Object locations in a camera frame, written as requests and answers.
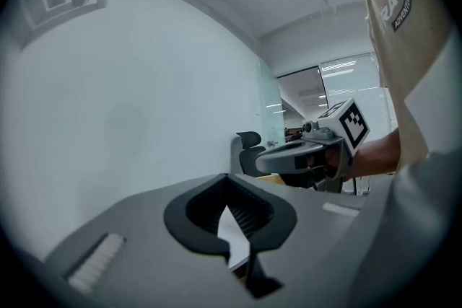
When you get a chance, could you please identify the beige printed t-shirt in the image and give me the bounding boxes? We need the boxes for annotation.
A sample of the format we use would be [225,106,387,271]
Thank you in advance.
[360,0,461,174]

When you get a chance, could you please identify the person's right hand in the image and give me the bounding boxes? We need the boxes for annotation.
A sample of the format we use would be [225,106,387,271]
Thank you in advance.
[322,146,342,178]

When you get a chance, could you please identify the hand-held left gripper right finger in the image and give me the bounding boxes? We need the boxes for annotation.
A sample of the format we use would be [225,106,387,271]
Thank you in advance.
[223,172,372,300]

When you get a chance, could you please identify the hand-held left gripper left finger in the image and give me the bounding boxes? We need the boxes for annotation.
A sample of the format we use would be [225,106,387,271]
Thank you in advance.
[44,172,253,308]

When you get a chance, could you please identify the person's right forearm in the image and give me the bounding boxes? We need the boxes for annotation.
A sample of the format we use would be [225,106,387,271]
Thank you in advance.
[354,128,404,178]

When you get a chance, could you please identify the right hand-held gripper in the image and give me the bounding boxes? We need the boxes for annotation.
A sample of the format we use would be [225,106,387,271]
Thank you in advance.
[255,97,371,192]

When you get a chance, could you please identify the white window blinds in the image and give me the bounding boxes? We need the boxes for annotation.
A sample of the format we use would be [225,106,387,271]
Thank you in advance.
[320,53,398,142]

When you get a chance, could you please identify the black office chair with headrest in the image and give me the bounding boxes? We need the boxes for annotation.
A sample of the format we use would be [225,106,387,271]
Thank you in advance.
[230,131,269,178]

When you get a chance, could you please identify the frosted glass door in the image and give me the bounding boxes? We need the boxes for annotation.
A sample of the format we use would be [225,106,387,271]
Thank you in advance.
[258,57,283,149]

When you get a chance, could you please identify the white box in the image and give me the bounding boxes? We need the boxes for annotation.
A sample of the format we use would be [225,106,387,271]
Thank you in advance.
[217,204,250,270]

